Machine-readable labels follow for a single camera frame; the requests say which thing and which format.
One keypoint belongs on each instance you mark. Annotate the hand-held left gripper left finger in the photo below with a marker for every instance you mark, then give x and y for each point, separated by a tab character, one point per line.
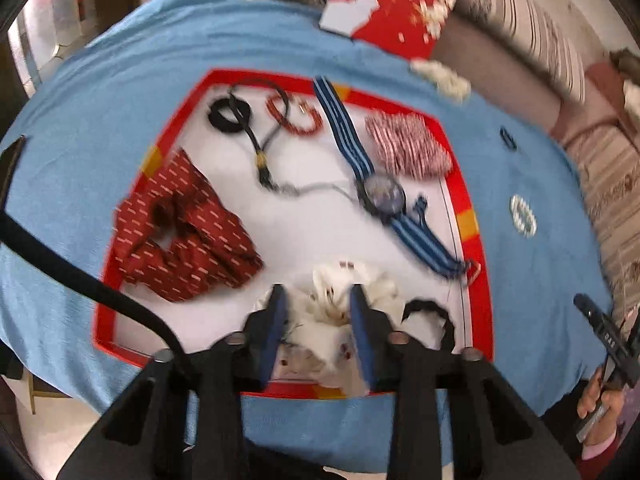
272	330

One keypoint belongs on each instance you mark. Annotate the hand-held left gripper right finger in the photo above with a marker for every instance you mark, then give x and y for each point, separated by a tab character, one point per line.
361	335

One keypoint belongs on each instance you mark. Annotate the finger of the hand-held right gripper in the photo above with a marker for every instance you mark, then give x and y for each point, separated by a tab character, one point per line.
592	310

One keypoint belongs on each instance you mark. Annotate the white cherry print scrunchie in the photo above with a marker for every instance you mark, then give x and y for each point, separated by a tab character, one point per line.
320	335

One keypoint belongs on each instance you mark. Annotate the red dotted scrunchie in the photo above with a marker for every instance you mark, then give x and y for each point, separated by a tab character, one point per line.
210	240

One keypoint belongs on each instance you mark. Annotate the red rimmed white tray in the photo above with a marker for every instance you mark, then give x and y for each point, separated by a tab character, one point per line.
300	210

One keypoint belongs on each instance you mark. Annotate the red plaid scrunchie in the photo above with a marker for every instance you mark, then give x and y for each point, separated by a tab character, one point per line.
405	145

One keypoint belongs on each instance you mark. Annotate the person's right hand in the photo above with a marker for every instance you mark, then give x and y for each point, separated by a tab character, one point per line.
612	410

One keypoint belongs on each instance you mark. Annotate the square striped floral pillow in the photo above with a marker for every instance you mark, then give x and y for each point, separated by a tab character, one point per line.
615	185

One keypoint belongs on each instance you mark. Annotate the dark metal hair clip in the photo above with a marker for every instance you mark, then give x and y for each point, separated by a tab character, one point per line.
509	139

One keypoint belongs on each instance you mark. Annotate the pink quilted sofa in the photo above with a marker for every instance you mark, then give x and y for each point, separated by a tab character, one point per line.
500	70

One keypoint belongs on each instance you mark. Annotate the blue blanket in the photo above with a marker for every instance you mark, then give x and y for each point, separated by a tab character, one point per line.
75	160

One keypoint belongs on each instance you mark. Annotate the cream knit scrunchie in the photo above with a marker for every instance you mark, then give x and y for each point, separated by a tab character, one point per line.
442	79

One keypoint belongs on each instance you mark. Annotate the long striped floral pillow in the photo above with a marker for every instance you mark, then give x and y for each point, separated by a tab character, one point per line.
525	20

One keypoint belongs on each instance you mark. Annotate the red patterned cloth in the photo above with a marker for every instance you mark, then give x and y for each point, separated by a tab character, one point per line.
395	15

